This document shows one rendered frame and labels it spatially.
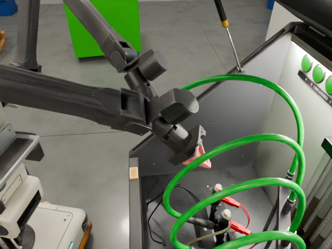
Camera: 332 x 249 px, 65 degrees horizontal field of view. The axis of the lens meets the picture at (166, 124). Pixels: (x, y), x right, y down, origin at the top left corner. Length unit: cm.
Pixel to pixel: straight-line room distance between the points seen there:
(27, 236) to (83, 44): 281
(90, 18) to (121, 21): 308
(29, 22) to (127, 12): 292
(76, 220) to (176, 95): 135
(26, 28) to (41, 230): 117
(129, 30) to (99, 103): 348
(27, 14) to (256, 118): 87
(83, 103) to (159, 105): 15
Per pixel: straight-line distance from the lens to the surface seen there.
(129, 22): 392
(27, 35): 103
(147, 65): 71
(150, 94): 73
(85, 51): 403
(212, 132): 103
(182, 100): 52
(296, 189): 54
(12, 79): 48
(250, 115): 103
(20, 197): 126
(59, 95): 48
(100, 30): 80
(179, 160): 62
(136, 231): 87
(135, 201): 93
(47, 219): 181
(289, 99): 64
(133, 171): 100
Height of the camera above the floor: 171
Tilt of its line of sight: 39 degrees down
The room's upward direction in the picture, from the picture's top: straight up
